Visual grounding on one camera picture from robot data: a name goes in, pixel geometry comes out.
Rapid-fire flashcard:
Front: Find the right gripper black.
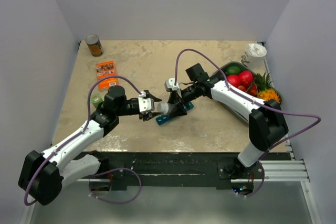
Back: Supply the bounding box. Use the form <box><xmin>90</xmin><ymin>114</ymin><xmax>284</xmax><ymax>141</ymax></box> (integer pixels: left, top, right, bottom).
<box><xmin>166</xmin><ymin>83</ymin><xmax>200</xmax><ymax>118</ymax></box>

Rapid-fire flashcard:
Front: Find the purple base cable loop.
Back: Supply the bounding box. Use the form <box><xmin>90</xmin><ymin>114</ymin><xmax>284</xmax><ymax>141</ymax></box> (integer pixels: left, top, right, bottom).
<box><xmin>88</xmin><ymin>168</ymin><xmax>142</xmax><ymax>204</ymax></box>

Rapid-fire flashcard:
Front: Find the teal weekly pill organizer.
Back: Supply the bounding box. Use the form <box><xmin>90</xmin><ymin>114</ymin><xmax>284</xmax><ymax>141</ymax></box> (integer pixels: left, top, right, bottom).
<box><xmin>155</xmin><ymin>102</ymin><xmax>194</xmax><ymax>126</ymax></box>

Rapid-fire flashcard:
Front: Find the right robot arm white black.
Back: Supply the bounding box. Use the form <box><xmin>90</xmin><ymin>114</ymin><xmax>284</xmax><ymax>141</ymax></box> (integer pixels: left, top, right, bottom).
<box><xmin>161</xmin><ymin>63</ymin><xmax>288</xmax><ymax>178</ymax></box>

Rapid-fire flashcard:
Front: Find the tin food can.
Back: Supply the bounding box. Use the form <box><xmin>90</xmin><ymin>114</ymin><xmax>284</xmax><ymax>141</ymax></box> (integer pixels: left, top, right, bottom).
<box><xmin>85</xmin><ymin>35</ymin><xmax>103</xmax><ymax>57</ymax></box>

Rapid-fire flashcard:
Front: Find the small pineapple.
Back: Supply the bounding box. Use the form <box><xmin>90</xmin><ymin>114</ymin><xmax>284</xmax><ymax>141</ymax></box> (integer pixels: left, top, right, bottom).
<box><xmin>255</xmin><ymin>73</ymin><xmax>282</xmax><ymax>104</ymax></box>

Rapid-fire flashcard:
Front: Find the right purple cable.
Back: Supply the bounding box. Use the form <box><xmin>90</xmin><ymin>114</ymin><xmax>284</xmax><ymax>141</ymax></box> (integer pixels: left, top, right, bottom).
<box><xmin>175</xmin><ymin>48</ymin><xmax>322</xmax><ymax>161</ymax></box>

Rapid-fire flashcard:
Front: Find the aluminium rail frame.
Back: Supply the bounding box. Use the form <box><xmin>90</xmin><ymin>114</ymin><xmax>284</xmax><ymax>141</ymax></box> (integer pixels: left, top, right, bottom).
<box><xmin>19</xmin><ymin>142</ymin><xmax>322</xmax><ymax>224</ymax></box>

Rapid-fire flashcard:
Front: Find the orange snack box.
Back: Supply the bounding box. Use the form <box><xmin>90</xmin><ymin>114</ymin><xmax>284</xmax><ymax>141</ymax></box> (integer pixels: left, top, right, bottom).
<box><xmin>96</xmin><ymin>61</ymin><xmax>118</xmax><ymax>91</ymax></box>

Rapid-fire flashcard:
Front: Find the white vitamin pill bottle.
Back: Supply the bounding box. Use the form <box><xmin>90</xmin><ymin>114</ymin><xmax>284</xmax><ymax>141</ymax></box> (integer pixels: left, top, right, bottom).
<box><xmin>156</xmin><ymin>103</ymin><xmax>175</xmax><ymax>115</ymax></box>

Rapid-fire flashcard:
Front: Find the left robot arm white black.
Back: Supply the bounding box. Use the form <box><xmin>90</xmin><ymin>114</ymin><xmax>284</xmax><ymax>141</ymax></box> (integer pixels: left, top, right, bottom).
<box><xmin>18</xmin><ymin>86</ymin><xmax>160</xmax><ymax>206</ymax></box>

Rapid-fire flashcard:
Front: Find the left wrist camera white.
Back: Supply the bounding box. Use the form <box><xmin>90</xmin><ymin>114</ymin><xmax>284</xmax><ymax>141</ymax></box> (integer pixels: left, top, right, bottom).
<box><xmin>138</xmin><ymin>91</ymin><xmax>155</xmax><ymax>114</ymax></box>

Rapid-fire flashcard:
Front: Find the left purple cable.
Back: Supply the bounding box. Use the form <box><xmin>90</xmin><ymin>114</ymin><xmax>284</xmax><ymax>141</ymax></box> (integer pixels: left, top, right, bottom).
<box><xmin>23</xmin><ymin>75</ymin><xmax>144</xmax><ymax>206</ymax></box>

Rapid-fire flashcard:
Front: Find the red apple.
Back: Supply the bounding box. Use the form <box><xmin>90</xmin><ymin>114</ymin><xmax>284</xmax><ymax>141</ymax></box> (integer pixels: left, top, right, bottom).
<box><xmin>238</xmin><ymin>70</ymin><xmax>254</xmax><ymax>87</ymax></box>
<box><xmin>227</xmin><ymin>74</ymin><xmax>241</xmax><ymax>88</ymax></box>

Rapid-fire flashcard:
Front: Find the green tape roll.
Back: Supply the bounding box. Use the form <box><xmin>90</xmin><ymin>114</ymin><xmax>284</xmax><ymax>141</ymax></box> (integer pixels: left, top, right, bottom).
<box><xmin>90</xmin><ymin>93</ymin><xmax>103</xmax><ymax>109</ymax></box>

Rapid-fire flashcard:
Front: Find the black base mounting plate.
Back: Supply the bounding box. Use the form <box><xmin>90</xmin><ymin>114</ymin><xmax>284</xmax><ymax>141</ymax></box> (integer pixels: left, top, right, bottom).
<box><xmin>78</xmin><ymin>152</ymin><xmax>292</xmax><ymax>191</ymax></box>

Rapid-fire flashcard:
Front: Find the white paper cup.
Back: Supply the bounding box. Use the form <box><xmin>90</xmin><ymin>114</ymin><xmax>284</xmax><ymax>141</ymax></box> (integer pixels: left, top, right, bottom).
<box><xmin>240</xmin><ymin>44</ymin><xmax>267</xmax><ymax>70</ymax></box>

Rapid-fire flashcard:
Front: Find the strawberry pile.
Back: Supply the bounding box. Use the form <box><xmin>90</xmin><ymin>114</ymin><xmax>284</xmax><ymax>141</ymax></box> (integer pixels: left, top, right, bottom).
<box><xmin>238</xmin><ymin>83</ymin><xmax>258</xmax><ymax>97</ymax></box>

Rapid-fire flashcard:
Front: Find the green lime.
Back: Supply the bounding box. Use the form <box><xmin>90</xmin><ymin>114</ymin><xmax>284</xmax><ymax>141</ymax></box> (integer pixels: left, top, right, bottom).
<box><xmin>225</xmin><ymin>65</ymin><xmax>242</xmax><ymax>76</ymax></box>

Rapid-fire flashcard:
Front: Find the grey fruit tray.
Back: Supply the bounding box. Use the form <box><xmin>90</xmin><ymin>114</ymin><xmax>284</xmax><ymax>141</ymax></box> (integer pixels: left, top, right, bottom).
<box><xmin>211</xmin><ymin>61</ymin><xmax>284</xmax><ymax>125</ymax></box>

